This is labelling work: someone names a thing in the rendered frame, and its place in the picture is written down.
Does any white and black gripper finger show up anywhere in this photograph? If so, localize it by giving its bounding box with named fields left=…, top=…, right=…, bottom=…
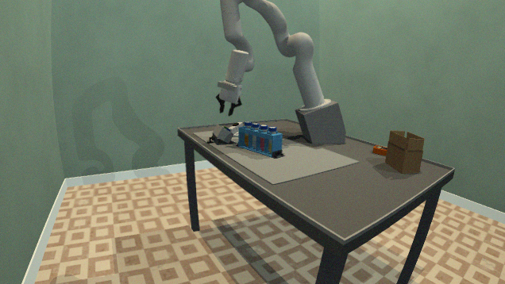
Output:
left=228, top=97, right=242, bottom=116
left=216, top=95, right=225, bottom=113

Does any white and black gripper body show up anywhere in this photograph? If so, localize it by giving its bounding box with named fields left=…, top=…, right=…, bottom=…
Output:
left=219, top=83, right=242, bottom=103

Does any small brown cardboard box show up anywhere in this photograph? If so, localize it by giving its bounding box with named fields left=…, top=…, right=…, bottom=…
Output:
left=385, top=131, right=425, bottom=174

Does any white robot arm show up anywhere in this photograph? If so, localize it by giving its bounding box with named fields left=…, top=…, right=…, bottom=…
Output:
left=217, top=0, right=331, bottom=112

